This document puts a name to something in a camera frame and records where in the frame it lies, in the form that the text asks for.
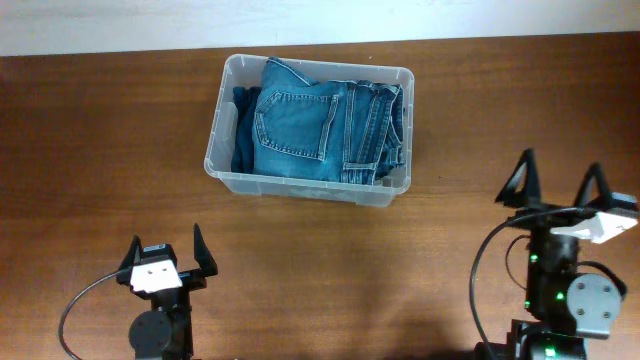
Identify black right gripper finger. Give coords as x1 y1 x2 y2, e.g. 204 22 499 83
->
574 162 613 210
495 149 541 209

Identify dark blue jeans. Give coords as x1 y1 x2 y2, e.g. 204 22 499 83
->
252 57 405 185

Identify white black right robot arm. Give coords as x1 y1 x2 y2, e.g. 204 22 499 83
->
473 150 639 360

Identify clear plastic storage bin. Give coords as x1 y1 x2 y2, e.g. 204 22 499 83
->
204 54 415 207

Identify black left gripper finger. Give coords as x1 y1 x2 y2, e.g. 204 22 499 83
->
118 235 142 271
193 223 218 277

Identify dark blue shirt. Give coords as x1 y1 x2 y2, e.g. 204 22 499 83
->
231 87 261 173

